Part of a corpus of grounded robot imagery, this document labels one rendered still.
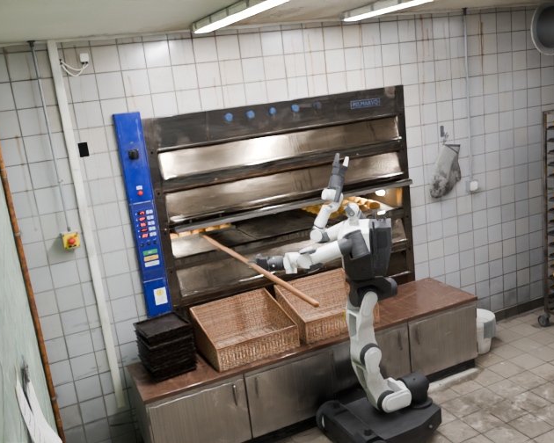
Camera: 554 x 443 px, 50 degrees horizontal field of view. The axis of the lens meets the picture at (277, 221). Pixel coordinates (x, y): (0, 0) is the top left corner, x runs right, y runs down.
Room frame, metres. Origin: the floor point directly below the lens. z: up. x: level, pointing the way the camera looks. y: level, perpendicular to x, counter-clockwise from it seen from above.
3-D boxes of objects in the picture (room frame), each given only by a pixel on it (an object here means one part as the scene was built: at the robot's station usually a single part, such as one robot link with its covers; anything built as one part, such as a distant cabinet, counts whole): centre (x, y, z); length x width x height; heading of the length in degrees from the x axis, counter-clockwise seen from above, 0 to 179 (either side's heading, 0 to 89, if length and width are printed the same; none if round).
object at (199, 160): (4.07, -0.14, 1.80); 1.79 x 0.11 x 0.19; 113
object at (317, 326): (3.84, -0.27, 0.72); 0.56 x 0.49 x 0.28; 112
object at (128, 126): (4.52, 1.19, 1.07); 1.93 x 0.16 x 2.15; 23
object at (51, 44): (3.52, 1.14, 1.45); 0.05 x 0.02 x 2.30; 113
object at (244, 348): (3.60, 0.29, 0.72); 0.56 x 0.49 x 0.28; 114
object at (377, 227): (3.26, -0.49, 1.26); 0.34 x 0.30 x 0.36; 168
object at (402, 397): (3.31, -0.56, 0.28); 0.21 x 0.20 x 0.13; 114
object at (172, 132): (4.10, -0.13, 1.99); 1.80 x 0.08 x 0.21; 113
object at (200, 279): (4.07, -0.14, 1.02); 1.79 x 0.11 x 0.19; 113
